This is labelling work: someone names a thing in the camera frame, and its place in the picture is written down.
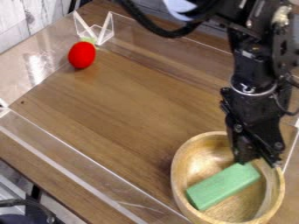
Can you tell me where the red toy strawberry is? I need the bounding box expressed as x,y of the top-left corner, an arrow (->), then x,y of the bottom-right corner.
68,41 -> 96,69

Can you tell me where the black table clamp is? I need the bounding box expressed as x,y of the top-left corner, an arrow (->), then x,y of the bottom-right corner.
24,186 -> 66,224

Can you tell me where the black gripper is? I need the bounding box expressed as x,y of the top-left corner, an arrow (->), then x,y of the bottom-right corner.
220,86 -> 291,168

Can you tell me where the brown wooden bowl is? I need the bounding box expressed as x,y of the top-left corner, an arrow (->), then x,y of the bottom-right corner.
170,131 -> 285,224

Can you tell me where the green rectangular block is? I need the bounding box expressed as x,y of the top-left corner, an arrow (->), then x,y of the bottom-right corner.
185,163 -> 260,211

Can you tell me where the clear acrylic table fence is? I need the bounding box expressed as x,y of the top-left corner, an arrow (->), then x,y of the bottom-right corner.
0,2 -> 299,224

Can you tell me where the clear acrylic corner bracket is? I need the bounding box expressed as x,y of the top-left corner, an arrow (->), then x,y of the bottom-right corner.
72,11 -> 114,46

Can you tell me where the black cable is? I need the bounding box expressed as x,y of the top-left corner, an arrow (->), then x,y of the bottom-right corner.
116,0 -> 220,39

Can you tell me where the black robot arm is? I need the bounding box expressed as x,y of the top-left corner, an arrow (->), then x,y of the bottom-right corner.
162,0 -> 299,167

